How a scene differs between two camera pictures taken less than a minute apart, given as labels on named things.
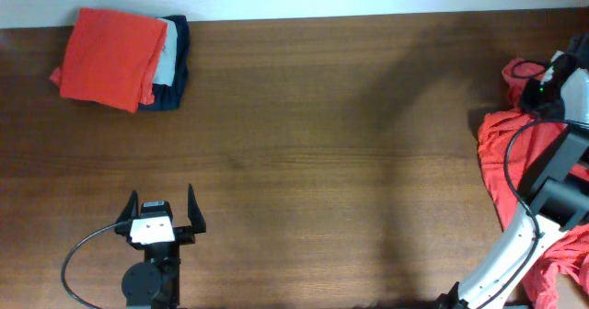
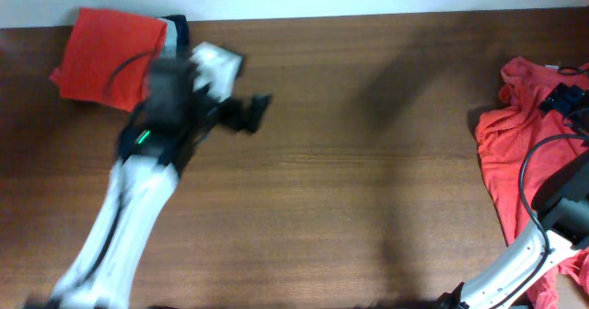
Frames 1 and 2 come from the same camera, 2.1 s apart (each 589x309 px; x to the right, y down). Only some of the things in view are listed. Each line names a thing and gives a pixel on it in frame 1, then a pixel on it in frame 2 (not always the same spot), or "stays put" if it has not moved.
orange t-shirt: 512,143 stays put
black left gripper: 186,235 → 251,112
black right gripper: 531,86 → 562,99
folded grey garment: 166,62 stays put
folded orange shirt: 111,59 stays put
